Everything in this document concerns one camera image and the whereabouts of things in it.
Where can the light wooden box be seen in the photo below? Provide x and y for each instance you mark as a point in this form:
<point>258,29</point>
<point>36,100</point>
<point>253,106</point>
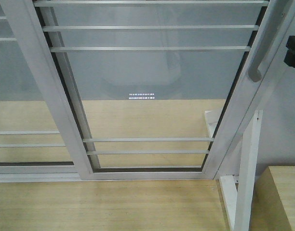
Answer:
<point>276,193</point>

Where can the grey door handle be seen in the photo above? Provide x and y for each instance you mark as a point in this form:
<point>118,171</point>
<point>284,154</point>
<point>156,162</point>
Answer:
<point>263,55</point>

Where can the white door frame support bracket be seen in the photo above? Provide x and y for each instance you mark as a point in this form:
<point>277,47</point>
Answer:
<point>237,176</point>

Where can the white fixed glass panel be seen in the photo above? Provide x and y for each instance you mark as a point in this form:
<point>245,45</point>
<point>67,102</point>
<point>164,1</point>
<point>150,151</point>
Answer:
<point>38,134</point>

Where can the white sliding glass door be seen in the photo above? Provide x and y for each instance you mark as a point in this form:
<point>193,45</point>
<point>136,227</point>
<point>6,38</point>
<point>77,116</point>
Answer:
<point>127,82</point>

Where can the white door outer frame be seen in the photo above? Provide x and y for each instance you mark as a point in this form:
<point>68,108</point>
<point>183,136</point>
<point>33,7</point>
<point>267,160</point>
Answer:
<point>228,123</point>

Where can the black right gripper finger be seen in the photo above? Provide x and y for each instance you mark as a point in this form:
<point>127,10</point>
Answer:
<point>290,55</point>

